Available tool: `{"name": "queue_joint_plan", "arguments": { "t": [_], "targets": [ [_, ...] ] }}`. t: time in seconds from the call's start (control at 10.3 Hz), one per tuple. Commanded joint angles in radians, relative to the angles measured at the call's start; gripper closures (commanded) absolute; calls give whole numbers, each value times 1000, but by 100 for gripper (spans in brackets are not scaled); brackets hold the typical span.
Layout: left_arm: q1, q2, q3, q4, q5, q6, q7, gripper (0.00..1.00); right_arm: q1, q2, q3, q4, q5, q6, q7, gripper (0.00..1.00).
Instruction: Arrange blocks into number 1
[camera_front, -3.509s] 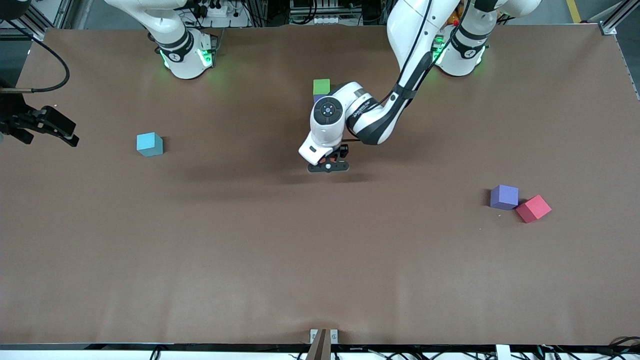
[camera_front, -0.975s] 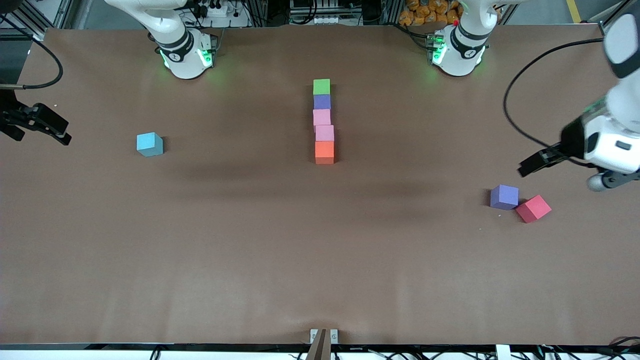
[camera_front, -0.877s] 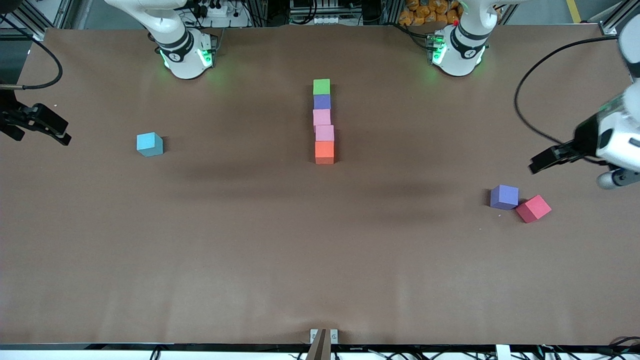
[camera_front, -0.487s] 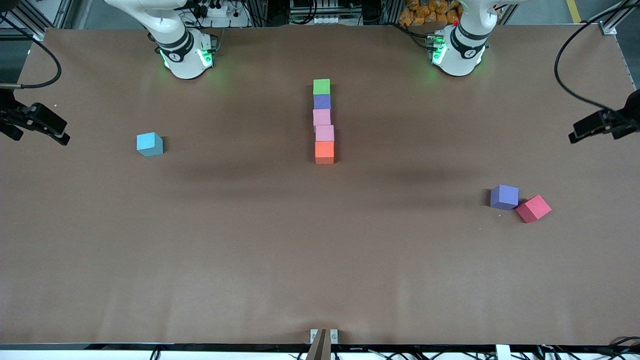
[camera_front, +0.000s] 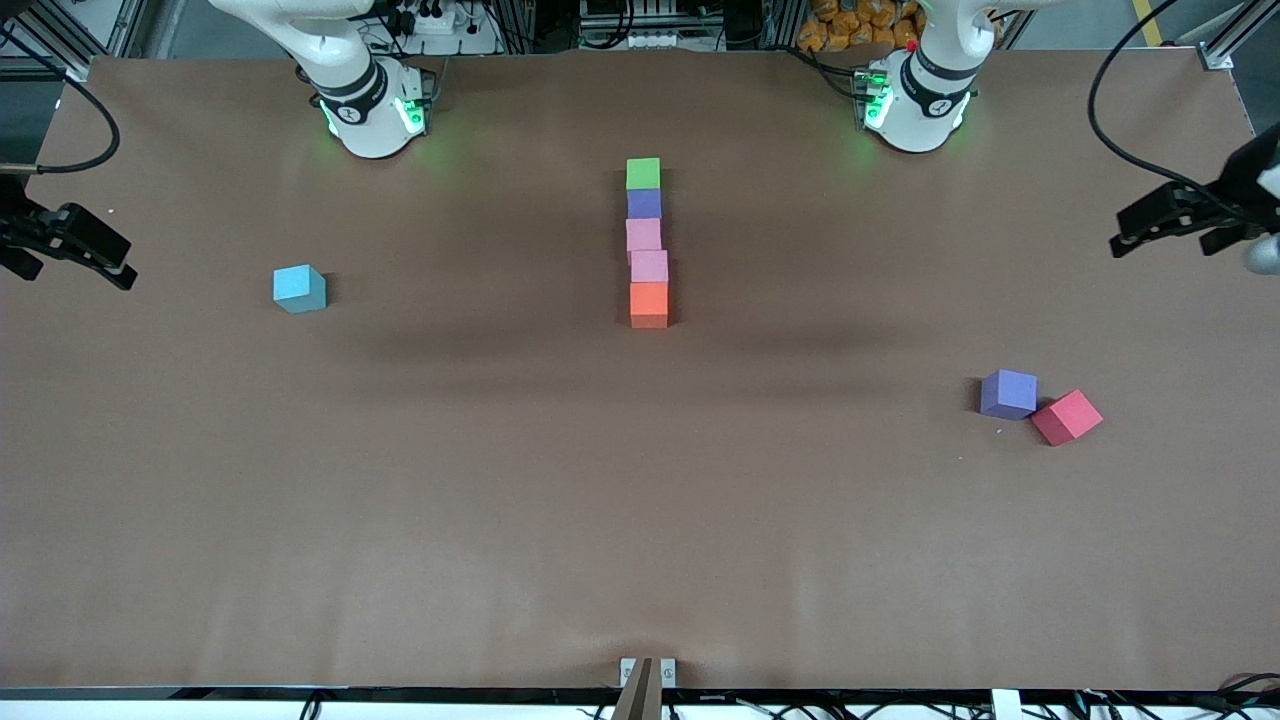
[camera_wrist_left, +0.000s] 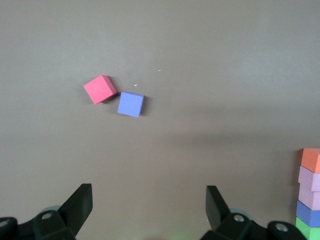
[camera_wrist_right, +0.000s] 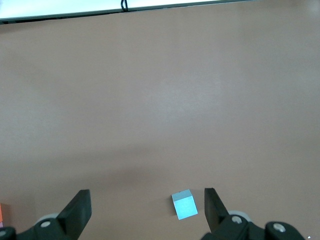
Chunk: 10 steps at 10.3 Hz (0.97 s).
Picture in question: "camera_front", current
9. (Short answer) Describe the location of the small metal bracket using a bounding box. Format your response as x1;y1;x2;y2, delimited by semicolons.
620;657;677;691

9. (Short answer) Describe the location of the light blue foam cube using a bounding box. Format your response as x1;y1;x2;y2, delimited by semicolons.
273;264;329;315

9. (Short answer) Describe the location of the orange lumpy bundle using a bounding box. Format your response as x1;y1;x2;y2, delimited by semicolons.
797;0;926;53

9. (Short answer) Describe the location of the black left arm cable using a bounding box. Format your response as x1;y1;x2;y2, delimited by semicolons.
1088;0;1221;196

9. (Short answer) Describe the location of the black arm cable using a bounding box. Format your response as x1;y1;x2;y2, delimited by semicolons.
0;25;123;176
1088;0;1221;196

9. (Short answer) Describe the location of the brown table cover sheet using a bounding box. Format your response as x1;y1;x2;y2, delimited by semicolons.
0;50;1280;691

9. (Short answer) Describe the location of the white power strip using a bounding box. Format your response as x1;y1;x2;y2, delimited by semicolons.
385;5;461;36

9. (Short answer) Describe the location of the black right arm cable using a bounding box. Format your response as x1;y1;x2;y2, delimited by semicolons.
0;25;123;176

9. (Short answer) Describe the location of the aluminium frame corner post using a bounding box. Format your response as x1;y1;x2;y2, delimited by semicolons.
0;0;96;83
1200;0;1280;71

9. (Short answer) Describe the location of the metal equipment rack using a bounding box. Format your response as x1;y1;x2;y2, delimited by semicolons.
580;0;691;51

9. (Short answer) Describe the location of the orange foam cube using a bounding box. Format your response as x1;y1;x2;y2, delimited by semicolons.
629;281;670;330

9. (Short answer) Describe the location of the red foam cube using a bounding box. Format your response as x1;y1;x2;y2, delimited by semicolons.
1031;389;1105;447

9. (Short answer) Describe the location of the white table edge rail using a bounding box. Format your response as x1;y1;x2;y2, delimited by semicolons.
0;688;1280;720

